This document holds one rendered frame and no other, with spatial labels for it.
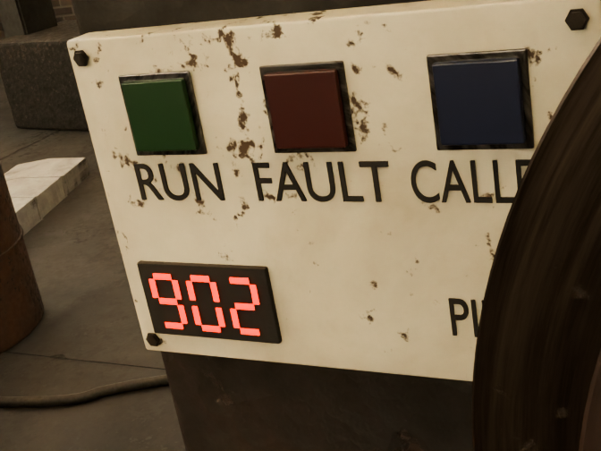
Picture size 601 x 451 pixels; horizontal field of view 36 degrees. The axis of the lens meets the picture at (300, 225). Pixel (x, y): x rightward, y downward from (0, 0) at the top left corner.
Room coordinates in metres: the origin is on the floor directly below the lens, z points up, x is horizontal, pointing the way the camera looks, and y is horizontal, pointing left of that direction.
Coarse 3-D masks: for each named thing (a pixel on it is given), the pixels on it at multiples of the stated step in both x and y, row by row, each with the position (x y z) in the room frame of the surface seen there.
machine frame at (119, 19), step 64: (128, 0) 0.48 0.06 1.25; (192, 0) 0.46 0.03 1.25; (256, 0) 0.44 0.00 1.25; (320, 0) 0.43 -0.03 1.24; (384, 0) 0.41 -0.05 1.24; (192, 384) 0.49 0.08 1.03; (256, 384) 0.46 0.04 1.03; (320, 384) 0.44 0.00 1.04; (384, 384) 0.43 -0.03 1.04; (448, 384) 0.41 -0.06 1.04; (192, 448) 0.49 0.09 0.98; (256, 448) 0.47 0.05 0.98; (320, 448) 0.45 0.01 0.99; (384, 448) 0.43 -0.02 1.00; (448, 448) 0.41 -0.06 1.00
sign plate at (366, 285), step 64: (448, 0) 0.39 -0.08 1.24; (512, 0) 0.37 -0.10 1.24; (576, 0) 0.35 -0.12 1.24; (128, 64) 0.46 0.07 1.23; (192, 64) 0.44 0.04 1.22; (256, 64) 0.42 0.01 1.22; (320, 64) 0.40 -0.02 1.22; (384, 64) 0.39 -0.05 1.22; (576, 64) 0.35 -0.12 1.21; (128, 128) 0.46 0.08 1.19; (256, 128) 0.43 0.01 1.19; (384, 128) 0.39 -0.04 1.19; (128, 192) 0.47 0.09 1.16; (192, 192) 0.45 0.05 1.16; (256, 192) 0.43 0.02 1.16; (320, 192) 0.41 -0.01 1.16; (384, 192) 0.40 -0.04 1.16; (448, 192) 0.38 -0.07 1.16; (512, 192) 0.37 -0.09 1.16; (128, 256) 0.47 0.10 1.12; (192, 256) 0.45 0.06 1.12; (256, 256) 0.43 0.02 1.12; (320, 256) 0.41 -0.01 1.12; (384, 256) 0.40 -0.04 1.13; (448, 256) 0.38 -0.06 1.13; (192, 320) 0.45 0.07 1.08; (256, 320) 0.43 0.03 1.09; (320, 320) 0.42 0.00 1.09; (384, 320) 0.40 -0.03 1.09; (448, 320) 0.38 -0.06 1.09
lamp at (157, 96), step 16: (160, 80) 0.44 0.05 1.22; (176, 80) 0.44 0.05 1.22; (128, 96) 0.45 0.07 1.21; (144, 96) 0.45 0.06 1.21; (160, 96) 0.44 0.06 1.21; (176, 96) 0.44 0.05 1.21; (128, 112) 0.45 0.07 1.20; (144, 112) 0.45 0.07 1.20; (160, 112) 0.44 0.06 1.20; (176, 112) 0.44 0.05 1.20; (144, 128) 0.45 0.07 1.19; (160, 128) 0.45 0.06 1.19; (176, 128) 0.44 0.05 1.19; (192, 128) 0.44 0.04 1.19; (144, 144) 0.45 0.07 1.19; (160, 144) 0.45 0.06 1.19; (176, 144) 0.44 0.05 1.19; (192, 144) 0.44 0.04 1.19
